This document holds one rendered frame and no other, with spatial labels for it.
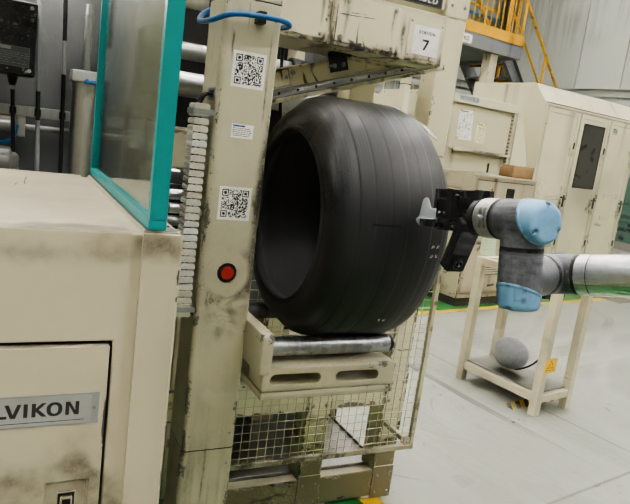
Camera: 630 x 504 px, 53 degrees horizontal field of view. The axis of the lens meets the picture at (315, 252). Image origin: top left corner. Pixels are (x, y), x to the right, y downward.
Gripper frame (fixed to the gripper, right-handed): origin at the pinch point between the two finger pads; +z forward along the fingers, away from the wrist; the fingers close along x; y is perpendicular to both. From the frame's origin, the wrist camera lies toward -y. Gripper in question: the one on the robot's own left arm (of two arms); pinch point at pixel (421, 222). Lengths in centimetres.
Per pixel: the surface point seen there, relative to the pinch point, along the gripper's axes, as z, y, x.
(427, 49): 43, 50, -28
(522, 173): 351, 49, -367
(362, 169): 4.3, 10.3, 13.2
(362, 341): 19.2, -30.4, 0.6
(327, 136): 12.9, 17.3, 17.7
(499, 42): 611, 258, -551
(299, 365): 18.1, -35.3, 17.8
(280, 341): 19.6, -29.9, 22.4
